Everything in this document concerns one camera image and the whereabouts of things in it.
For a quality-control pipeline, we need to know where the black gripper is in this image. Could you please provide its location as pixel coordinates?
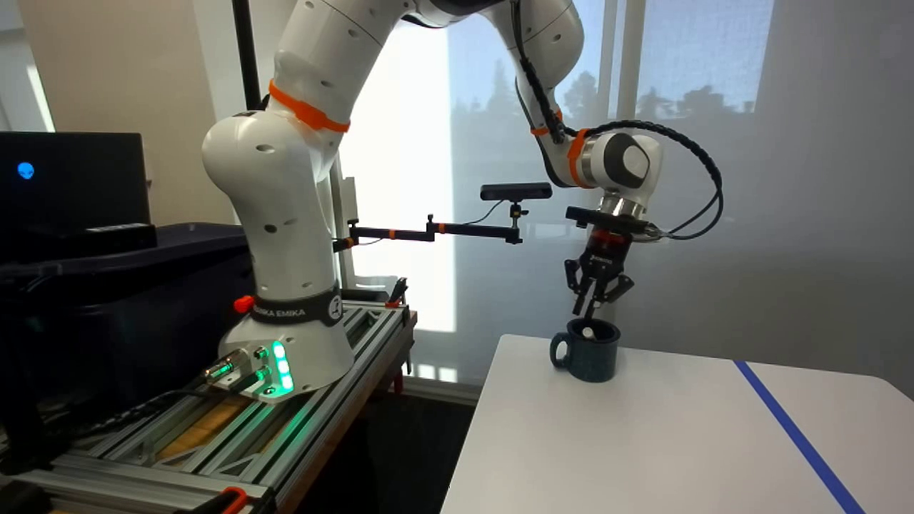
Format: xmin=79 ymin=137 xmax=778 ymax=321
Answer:
xmin=563 ymin=232 xmax=640 ymax=322

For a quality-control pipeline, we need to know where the dark teal ceramic mug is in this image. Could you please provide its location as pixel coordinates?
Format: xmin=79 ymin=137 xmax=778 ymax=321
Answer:
xmin=547 ymin=315 xmax=624 ymax=385

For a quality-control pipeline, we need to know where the blue tape line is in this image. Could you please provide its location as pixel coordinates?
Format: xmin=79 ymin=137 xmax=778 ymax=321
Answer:
xmin=731 ymin=358 xmax=868 ymax=514

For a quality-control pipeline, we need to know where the black vertical pole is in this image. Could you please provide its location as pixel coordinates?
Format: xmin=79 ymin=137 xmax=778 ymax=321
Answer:
xmin=227 ymin=0 xmax=264 ymax=114

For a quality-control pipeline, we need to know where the black side desk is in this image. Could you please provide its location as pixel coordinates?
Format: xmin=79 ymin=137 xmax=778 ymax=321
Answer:
xmin=0 ymin=220 xmax=256 ymax=479

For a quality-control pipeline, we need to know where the black computer monitor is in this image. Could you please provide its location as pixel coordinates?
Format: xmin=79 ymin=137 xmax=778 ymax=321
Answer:
xmin=0 ymin=128 xmax=159 ymax=258

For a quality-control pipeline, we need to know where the black exterior camera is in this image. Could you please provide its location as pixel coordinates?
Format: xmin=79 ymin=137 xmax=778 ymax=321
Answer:
xmin=477 ymin=180 xmax=557 ymax=205

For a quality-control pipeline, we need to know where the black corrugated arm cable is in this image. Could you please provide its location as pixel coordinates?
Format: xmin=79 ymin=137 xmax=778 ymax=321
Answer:
xmin=504 ymin=0 xmax=727 ymax=242

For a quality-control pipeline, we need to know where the thin orange forearm strap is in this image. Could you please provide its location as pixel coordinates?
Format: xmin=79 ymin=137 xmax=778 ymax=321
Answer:
xmin=529 ymin=105 xmax=566 ymax=143

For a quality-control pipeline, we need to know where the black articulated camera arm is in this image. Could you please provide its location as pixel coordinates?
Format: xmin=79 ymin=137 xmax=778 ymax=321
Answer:
xmin=331 ymin=201 xmax=529 ymax=255

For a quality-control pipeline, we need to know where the white vertical mounting post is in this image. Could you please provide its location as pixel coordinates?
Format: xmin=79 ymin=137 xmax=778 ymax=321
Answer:
xmin=333 ymin=174 xmax=363 ymax=292

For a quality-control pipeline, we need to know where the orange frame corner clamp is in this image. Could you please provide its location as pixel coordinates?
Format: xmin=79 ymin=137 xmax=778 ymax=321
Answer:
xmin=216 ymin=485 xmax=253 ymax=514

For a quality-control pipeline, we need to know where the aluminium extrusion robot frame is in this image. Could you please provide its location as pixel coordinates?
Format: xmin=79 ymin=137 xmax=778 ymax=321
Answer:
xmin=0 ymin=275 xmax=420 ymax=514

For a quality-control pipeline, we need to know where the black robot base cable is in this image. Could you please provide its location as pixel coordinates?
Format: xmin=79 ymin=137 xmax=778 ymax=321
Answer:
xmin=66 ymin=374 xmax=239 ymax=447

